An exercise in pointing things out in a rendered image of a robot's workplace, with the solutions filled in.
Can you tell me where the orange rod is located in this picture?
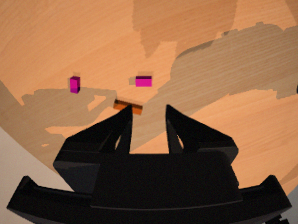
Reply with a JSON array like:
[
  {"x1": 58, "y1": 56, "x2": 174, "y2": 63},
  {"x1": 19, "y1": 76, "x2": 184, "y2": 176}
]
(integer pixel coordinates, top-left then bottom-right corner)
[{"x1": 113, "y1": 99, "x2": 143, "y2": 115}]

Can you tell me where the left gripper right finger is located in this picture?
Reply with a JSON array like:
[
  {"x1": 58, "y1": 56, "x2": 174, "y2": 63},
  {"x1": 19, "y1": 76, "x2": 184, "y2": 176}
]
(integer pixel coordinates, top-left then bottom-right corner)
[{"x1": 165, "y1": 104, "x2": 239, "y2": 164}]

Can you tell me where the magenta rod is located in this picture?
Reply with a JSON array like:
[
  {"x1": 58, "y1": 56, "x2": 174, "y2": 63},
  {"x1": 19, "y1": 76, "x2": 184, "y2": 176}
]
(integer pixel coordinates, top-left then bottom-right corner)
[
  {"x1": 135, "y1": 76, "x2": 152, "y2": 87},
  {"x1": 70, "y1": 76, "x2": 80, "y2": 93}
]

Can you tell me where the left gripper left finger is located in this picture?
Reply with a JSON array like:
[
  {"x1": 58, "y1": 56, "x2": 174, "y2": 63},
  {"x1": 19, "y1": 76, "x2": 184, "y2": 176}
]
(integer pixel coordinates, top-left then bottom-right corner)
[{"x1": 60, "y1": 105, "x2": 133, "y2": 153}]

